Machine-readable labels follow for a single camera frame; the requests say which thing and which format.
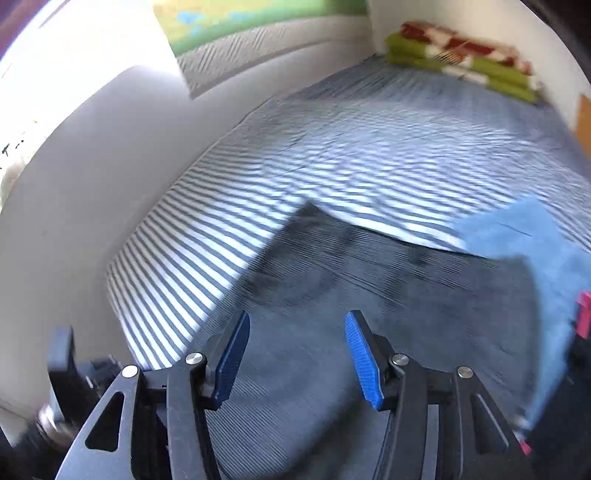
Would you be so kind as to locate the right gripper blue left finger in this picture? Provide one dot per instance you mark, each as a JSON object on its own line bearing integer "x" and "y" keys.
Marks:
{"x": 198, "y": 383}

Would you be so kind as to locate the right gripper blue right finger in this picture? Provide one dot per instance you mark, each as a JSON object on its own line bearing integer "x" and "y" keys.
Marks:
{"x": 395, "y": 383}

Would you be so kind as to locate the grey houndstooth shorts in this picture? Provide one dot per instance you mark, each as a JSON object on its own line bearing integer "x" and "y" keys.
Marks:
{"x": 296, "y": 409}

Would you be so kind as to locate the blue white striped bed sheet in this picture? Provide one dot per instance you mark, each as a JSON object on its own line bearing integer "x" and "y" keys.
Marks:
{"x": 397, "y": 150}

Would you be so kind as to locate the green folded quilt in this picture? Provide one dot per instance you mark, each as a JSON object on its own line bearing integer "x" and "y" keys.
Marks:
{"x": 459, "y": 64}

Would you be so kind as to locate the wooden door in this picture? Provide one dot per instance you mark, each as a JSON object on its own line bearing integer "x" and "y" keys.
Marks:
{"x": 583, "y": 125}

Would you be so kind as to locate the red cream folded blanket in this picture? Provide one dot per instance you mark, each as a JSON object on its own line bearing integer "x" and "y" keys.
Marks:
{"x": 449, "y": 46}

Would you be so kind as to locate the green landscape wall scroll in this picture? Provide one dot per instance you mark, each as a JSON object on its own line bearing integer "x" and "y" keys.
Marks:
{"x": 215, "y": 40}

